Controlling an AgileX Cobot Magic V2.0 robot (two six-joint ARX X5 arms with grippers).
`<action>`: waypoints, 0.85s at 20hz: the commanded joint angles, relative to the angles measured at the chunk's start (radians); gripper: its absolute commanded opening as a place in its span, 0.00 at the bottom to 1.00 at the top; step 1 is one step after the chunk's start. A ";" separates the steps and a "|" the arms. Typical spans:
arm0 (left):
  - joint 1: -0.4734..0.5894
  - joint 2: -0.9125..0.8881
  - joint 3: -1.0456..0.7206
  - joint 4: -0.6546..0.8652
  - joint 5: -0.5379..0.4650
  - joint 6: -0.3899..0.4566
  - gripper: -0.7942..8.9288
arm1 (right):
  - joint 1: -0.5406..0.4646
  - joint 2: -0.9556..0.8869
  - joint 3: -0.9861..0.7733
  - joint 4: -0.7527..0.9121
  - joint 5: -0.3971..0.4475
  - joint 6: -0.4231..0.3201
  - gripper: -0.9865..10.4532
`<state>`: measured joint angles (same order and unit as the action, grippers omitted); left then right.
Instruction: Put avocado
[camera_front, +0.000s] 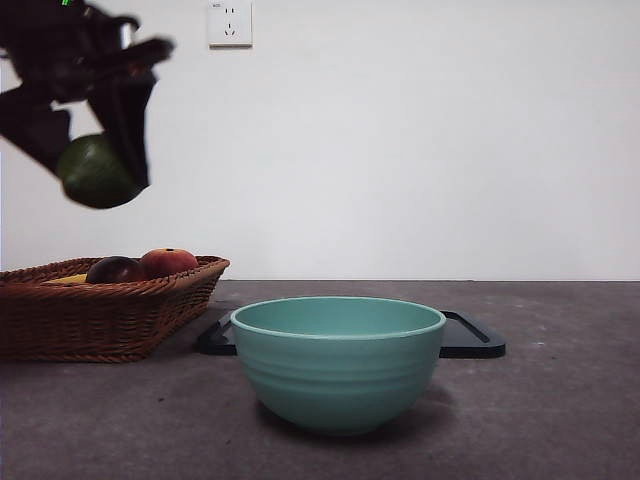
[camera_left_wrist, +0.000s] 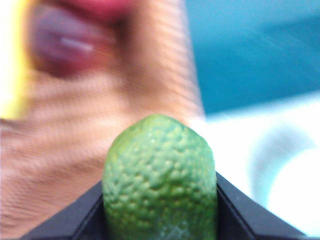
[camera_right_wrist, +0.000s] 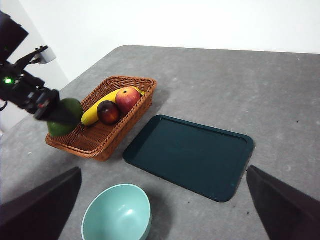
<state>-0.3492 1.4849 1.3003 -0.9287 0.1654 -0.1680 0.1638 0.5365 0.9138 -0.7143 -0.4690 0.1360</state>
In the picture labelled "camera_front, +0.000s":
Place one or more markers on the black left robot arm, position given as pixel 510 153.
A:
pixel 45 50

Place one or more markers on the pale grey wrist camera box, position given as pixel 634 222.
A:
pixel 128 35

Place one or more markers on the green avocado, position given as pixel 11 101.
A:
pixel 90 175

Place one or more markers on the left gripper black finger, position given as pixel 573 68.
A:
pixel 127 120
pixel 35 130

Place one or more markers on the black rectangular tray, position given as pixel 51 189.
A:
pixel 475 345

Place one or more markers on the yellow banana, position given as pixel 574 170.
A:
pixel 70 279

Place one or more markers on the teal ceramic bowl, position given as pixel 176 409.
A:
pixel 340 370

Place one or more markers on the brown woven wicker basket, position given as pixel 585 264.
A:
pixel 100 320

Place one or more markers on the white wall socket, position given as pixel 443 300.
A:
pixel 230 25

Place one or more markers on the dark red plum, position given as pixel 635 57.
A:
pixel 117 270

